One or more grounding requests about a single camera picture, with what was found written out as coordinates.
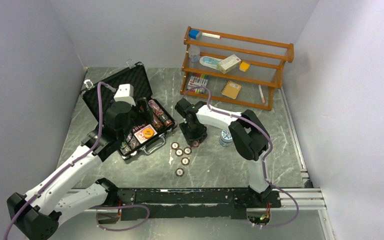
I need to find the white cardboard box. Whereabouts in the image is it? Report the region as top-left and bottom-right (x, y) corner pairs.
(217, 54), (242, 74)

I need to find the purple red chip row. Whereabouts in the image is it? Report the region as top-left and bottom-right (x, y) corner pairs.
(148, 99), (175, 127)

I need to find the coloured marker pack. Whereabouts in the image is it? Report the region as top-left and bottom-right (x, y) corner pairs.
(186, 73), (209, 94)

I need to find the green red chip row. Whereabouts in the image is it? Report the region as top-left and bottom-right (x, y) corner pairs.
(119, 142), (132, 156)

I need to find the orange hundred chip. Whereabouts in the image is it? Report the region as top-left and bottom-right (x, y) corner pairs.
(183, 147), (192, 155)
(175, 148), (185, 157)
(170, 141), (180, 150)
(175, 168), (185, 177)
(181, 157), (190, 166)

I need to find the orange spiral notebook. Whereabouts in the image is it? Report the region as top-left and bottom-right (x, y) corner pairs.
(221, 80), (242, 100)

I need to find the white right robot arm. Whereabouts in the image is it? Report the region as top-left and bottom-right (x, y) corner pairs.
(175, 98), (272, 207)

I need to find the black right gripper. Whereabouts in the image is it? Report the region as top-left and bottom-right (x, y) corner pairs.
(179, 120), (208, 147)

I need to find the orange brown chip row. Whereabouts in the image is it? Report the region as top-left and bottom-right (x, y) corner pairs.
(152, 114), (164, 132)

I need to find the orange wooden shelf rack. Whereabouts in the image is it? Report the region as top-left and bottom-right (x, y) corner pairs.
(180, 26), (295, 111)

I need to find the red five chip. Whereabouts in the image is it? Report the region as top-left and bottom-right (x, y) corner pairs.
(192, 141), (200, 148)

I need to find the black poker chip case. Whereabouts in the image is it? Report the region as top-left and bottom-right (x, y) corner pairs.
(81, 62), (177, 161)

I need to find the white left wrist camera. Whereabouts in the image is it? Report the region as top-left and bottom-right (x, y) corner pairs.
(113, 83), (136, 106)

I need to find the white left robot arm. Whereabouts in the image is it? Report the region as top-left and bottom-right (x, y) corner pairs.
(6, 97), (176, 240)

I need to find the orange big blind button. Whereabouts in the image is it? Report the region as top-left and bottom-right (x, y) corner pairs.
(141, 127), (155, 139)

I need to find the clear plastic cup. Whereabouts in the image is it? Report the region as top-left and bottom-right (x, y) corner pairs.
(188, 45), (201, 63)

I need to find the blue white ceramic jar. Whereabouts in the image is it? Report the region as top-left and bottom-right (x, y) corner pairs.
(219, 130), (233, 147)

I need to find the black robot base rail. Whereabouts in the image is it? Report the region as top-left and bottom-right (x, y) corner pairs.
(104, 187), (282, 221)

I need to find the white pen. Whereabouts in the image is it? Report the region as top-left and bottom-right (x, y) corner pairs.
(258, 85), (266, 104)

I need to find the yellow small block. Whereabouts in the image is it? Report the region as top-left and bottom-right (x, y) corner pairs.
(239, 61), (251, 73)

